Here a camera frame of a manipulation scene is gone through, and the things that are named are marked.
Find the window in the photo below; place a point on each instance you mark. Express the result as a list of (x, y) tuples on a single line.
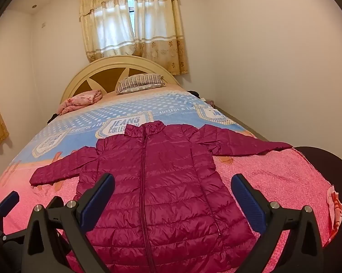
[(130, 4)]

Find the dark round table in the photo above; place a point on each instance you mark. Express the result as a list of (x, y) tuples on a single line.
[(330, 165)]

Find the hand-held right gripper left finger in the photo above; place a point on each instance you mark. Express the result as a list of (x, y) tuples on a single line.
[(94, 203)]

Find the striped pillow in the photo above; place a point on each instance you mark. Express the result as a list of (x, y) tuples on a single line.
[(139, 83)]

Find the dark cloth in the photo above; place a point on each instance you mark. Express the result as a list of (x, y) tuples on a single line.
[(196, 94), (53, 118)]

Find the pink blue printed bed sheet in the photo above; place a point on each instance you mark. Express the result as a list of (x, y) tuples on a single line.
[(273, 176)]

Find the pink folded blanket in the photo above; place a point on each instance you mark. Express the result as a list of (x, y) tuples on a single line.
[(78, 101)]

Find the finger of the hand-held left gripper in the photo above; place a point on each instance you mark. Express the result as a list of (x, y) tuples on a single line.
[(9, 200), (56, 202)]

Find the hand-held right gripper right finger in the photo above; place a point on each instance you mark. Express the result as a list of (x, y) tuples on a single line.
[(249, 202)]

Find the red white cloth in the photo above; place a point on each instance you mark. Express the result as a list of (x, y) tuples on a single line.
[(334, 204)]

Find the magenta puffer jacket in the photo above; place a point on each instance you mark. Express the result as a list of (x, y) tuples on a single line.
[(171, 190)]

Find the cream wooden headboard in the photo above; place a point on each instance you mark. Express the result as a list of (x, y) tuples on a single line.
[(102, 74)]

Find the beige floral window curtain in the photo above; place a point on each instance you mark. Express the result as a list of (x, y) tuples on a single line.
[(156, 34)]

